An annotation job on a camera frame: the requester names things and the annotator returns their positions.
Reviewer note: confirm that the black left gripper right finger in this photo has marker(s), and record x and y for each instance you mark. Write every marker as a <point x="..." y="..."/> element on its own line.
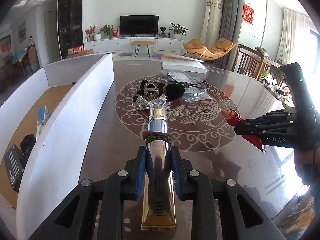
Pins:
<point x="177" y="171"/>

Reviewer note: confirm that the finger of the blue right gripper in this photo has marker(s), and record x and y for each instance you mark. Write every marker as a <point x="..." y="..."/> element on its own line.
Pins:
<point x="260" y="120"/>
<point x="249" y="129"/>

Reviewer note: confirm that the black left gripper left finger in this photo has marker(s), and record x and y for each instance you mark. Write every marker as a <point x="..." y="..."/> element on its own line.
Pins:
<point x="139" y="171"/>

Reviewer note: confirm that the gold cosmetic tube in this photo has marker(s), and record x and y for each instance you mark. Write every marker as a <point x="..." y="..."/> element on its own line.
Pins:
<point x="158" y="199"/>

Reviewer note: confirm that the rhinestone bow hair clip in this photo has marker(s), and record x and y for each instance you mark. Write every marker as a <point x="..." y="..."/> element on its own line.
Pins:
<point x="149" y="92"/>

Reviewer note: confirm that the black velvet pouch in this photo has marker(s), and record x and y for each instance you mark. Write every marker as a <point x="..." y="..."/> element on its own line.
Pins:
<point x="174" y="91"/>

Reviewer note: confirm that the blue white nail cream box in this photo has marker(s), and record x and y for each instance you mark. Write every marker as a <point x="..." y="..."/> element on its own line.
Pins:
<point x="43" y="116"/>

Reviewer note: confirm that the black sock bundle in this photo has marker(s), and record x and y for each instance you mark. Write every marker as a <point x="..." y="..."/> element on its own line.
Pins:
<point x="27" y="145"/>

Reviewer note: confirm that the black odor removing bar box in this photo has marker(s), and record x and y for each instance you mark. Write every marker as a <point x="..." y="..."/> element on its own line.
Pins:
<point x="14" y="168"/>

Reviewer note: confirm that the person's right hand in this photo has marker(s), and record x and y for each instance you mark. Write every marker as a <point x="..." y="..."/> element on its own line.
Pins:
<point x="307" y="165"/>

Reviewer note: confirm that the wooden dining chair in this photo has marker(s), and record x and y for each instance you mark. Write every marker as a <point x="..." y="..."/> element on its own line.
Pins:
<point x="252" y="63"/>

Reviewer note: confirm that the clear plastic packet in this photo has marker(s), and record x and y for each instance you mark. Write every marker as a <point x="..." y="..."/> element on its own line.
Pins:
<point x="191" y="94"/>

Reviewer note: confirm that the large white storage box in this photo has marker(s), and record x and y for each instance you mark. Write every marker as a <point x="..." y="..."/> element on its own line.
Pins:
<point x="54" y="166"/>

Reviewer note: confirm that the orange lounge chair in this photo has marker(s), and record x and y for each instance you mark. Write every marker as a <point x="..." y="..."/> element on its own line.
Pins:
<point x="201" y="52"/>

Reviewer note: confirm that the white flat box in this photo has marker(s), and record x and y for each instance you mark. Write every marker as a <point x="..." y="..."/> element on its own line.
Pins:
<point x="182" y="63"/>

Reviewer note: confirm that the white standing air conditioner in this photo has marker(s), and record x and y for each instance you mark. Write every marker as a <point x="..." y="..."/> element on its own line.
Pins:
<point x="212" y="20"/>

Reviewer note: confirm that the wooden bench stool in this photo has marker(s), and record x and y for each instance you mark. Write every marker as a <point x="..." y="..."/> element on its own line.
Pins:
<point x="148" y="44"/>

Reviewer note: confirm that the white tv cabinet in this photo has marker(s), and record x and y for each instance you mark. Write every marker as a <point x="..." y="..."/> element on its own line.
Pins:
<point x="127" y="44"/>

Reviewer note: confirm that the cardboard box on floor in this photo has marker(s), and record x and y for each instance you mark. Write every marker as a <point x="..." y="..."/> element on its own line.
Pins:
<point x="83" y="53"/>

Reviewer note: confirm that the green potted plant right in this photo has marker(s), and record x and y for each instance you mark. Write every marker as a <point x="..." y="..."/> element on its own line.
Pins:
<point x="178" y="30"/>

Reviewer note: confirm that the green potted plant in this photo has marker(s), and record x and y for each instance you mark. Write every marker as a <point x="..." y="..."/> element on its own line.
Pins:
<point x="178" y="30"/>
<point x="107" y="31"/>

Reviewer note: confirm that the grey curtain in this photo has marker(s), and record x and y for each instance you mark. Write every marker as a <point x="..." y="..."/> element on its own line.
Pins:
<point x="231" y="20"/>

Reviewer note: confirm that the green potted plant left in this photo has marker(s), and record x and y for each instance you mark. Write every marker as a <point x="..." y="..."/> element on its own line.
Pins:
<point x="107" y="31"/>

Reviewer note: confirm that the black television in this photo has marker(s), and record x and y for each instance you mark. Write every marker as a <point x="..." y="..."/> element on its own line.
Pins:
<point x="139" y="24"/>

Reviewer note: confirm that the red flowers in vase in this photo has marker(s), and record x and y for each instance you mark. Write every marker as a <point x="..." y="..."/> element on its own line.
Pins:
<point x="90" y="32"/>

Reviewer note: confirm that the black glass cabinet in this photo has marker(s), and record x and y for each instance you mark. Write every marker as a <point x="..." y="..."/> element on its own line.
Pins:
<point x="69" y="25"/>

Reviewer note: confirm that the glasses with black cord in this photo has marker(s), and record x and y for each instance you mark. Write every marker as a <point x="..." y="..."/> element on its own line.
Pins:
<point x="187" y="84"/>

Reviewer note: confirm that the red wall decoration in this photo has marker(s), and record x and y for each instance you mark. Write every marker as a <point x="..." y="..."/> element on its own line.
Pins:
<point x="248" y="14"/>

